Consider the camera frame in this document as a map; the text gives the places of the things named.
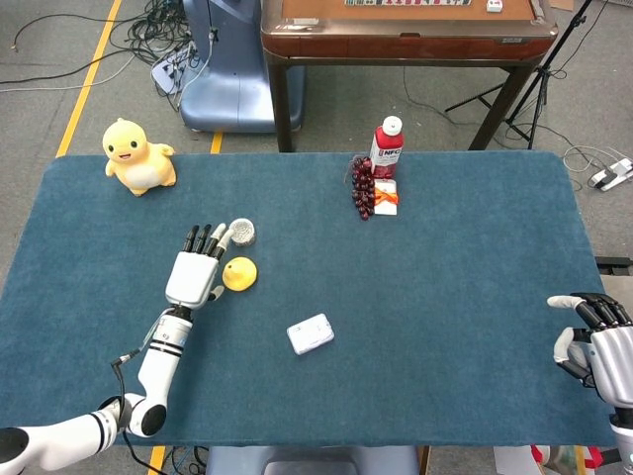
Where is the grey robot torso base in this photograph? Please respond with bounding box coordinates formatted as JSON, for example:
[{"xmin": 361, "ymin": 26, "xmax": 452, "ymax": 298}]
[{"xmin": 205, "ymin": 444, "xmax": 421, "ymax": 475}]

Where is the white power strip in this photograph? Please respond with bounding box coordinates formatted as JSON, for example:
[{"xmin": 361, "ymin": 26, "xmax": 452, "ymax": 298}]
[
  {"xmin": 587, "ymin": 156, "xmax": 633, "ymax": 192},
  {"xmin": 150, "ymin": 44, "xmax": 199, "ymax": 96}
]

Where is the black cable bundle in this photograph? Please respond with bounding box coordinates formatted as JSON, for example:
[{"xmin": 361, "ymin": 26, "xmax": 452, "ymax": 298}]
[{"xmin": 126, "ymin": 0, "xmax": 209, "ymax": 65}]

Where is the blue table cloth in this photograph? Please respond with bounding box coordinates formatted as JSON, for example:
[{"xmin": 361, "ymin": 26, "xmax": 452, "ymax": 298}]
[{"xmin": 0, "ymin": 150, "xmax": 619, "ymax": 448}]

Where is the black tripod stand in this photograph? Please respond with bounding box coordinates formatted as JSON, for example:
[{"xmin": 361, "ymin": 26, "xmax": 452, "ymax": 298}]
[{"xmin": 444, "ymin": 0, "xmax": 594, "ymax": 150}]

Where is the yellow round fruit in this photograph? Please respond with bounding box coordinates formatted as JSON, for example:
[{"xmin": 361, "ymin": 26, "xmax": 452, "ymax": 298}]
[{"xmin": 222, "ymin": 256, "xmax": 258, "ymax": 293}]

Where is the yellow duck plush toy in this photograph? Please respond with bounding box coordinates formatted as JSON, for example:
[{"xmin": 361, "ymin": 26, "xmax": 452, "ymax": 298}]
[{"xmin": 102, "ymin": 117, "xmax": 178, "ymax": 198}]

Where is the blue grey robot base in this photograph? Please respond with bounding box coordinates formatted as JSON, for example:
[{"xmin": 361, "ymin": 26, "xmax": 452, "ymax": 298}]
[{"xmin": 178, "ymin": 0, "xmax": 306, "ymax": 134}]

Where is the dark red grape bunch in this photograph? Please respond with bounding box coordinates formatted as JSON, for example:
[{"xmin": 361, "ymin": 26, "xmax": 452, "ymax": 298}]
[{"xmin": 350, "ymin": 155, "xmax": 377, "ymax": 222}]

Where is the small silver patterned cup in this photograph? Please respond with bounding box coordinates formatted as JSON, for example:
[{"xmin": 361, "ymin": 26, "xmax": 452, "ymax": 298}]
[{"xmin": 227, "ymin": 217, "xmax": 257, "ymax": 247}]

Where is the red juice bottle white cap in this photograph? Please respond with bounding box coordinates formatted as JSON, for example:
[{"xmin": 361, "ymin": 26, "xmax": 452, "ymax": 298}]
[{"xmin": 369, "ymin": 115, "xmax": 405, "ymax": 180}]

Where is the white card orange ribbon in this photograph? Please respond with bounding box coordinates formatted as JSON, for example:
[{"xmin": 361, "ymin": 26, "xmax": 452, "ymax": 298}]
[{"xmin": 373, "ymin": 178, "xmax": 400, "ymax": 217}]

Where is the white rectangular box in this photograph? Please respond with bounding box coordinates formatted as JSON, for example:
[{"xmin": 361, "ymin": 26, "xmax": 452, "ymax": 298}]
[{"xmin": 286, "ymin": 313, "xmax": 335, "ymax": 356}]

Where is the row of mahjong tiles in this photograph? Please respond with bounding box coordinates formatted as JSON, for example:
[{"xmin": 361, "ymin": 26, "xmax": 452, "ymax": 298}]
[{"xmin": 344, "ymin": 0, "xmax": 473, "ymax": 8}]

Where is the brown mahjong table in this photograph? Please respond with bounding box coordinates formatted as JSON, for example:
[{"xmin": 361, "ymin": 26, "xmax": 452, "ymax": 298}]
[{"xmin": 260, "ymin": 0, "xmax": 560, "ymax": 152}]

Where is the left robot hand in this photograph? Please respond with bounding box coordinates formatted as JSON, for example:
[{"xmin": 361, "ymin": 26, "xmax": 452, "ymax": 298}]
[{"xmin": 164, "ymin": 223, "xmax": 235, "ymax": 311}]

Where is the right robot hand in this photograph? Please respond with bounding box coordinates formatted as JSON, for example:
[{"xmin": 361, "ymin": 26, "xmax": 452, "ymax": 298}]
[{"xmin": 546, "ymin": 292, "xmax": 633, "ymax": 410}]

